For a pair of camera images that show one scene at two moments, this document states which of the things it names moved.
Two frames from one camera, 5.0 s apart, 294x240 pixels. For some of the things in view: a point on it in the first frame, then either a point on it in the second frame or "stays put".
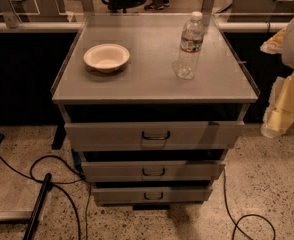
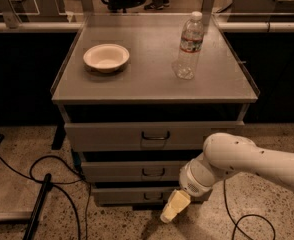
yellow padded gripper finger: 288,99 → 177,201
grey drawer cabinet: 153,105 stays put
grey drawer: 150,171 stays put
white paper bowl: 107,58 stays put
